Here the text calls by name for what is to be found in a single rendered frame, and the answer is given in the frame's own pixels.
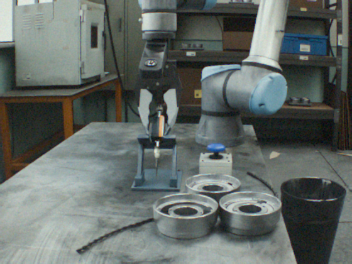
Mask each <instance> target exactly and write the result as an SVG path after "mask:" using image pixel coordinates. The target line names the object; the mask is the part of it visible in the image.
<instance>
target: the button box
mask: <svg viewBox="0 0 352 264"><path fill-rule="evenodd" d="M209 173H221V174H226V175H230V176H232V158H231V154H220V153H219V156H218V157H214V156H213V153H201V159H200V165H199V175H200V174H209Z"/></svg>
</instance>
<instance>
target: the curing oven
mask: <svg viewBox="0 0 352 264"><path fill-rule="evenodd" d="M105 22H106V19H105V7H104V5H103V4H97V3H93V2H89V1H85V0H66V1H52V2H45V3H38V4H26V5H20V6H15V54H16V55H15V59H16V62H15V65H16V86H17V87H22V90H26V86H39V85H75V89H80V85H81V84H84V83H86V82H90V81H92V80H96V82H97V81H100V79H101V78H103V77H105V50H106V32H105Z"/></svg>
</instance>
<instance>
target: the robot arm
mask: <svg viewBox="0 0 352 264"><path fill-rule="evenodd" d="M138 1H139V5H140V7H141V8H142V18H143V19H140V23H143V24H142V31H144V32H145V33H143V39H151V40H148V41H146V44H145V48H144V50H143V54H142V58H141V61H140V66H139V72H140V73H139V74H137V75H138V78H137V80H136V82H135V97H136V102H137V105H138V109H139V112H140V116H141V120H142V122H143V124H144V126H146V128H147V130H150V112H151V109H150V103H151V102H152V100H153V93H152V92H151V91H150V90H149V87H147V86H150V89H152V88H153V87H154V86H158V85H162V86H163V87H164V89H166V88H167V86H168V85H170V87H169V90H168V91H167V92H166V93H165V94H164V100H165V102H166V103H167V107H168V108H167V115H168V122H167V123H168V126H170V127H171V130H172V128H173V126H174V124H175V122H176V119H177V113H178V110H179V104H180V99H181V96H182V83H181V81H180V79H179V74H177V60H169V38H175V33H174V31H177V14H176V13H177V11H181V10H188V9H197V10H199V11H202V10H207V9H212V8H213V7H214V6H215V4H216V3H217V0H138ZM289 2H290V0H260V4H259V9H258V16H257V19H256V25H255V31H254V34H253V41H252V44H251V48H250V50H251V51H250V55H249V57H248V58H247V59H246V60H243V62H242V65H241V67H240V65H220V66H213V67H205V68H204V69H203V70H202V79H201V83H202V85H201V96H202V117H201V120H200V123H199V126H198V129H197V132H196V135H195V141H196V142H197V143H198V144H200V145H204V146H208V145H210V144H213V143H218V144H222V145H224V147H234V146H240V145H243V144H244V143H245V131H244V128H243V124H242V122H241V117H240V111H245V112H249V113H254V114H257V115H266V116H268V115H272V114H274V113H276V112H277V111H278V110H279V109H280V108H281V106H283V104H284V102H285V101H284V100H285V98H286V95H287V86H286V81H285V79H284V77H283V76H282V69H281V68H280V66H279V64H278V61H279V59H280V52H281V49H282V43H283V36H284V31H285V24H286V22H287V20H286V19H287V16H288V15H287V13H288V10H289Z"/></svg>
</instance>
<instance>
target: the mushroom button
mask: <svg viewBox="0 0 352 264"><path fill-rule="evenodd" d="M207 150H209V151H212V152H214V154H213V156H214V157H218V156H219V152H222V151H224V150H225V147H224V145H222V144H218V143H213V144H210V145H208V147H207Z"/></svg>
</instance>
